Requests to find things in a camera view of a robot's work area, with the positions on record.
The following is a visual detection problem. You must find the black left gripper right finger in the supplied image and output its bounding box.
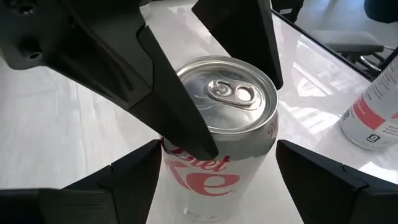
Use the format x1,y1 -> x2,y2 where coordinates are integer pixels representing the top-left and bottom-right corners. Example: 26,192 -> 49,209
275,139 -> 398,224

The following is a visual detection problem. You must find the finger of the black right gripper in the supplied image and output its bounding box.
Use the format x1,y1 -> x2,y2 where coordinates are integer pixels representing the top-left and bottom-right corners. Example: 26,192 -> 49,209
191,0 -> 284,91
0,0 -> 219,161

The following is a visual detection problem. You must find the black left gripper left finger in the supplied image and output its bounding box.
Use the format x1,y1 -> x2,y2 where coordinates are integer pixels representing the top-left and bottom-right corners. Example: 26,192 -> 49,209
0,139 -> 163,224

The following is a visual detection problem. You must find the silver Diet Coke can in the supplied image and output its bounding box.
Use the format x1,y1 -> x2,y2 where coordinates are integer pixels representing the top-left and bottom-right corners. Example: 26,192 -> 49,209
160,55 -> 280,222

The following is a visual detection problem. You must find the Celsius Peach Vibe can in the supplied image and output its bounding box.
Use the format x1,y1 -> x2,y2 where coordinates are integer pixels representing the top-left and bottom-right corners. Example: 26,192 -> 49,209
339,55 -> 398,152

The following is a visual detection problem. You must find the gray office chair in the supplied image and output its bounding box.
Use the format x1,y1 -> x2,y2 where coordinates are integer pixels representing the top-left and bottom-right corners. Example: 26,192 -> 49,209
307,29 -> 398,74

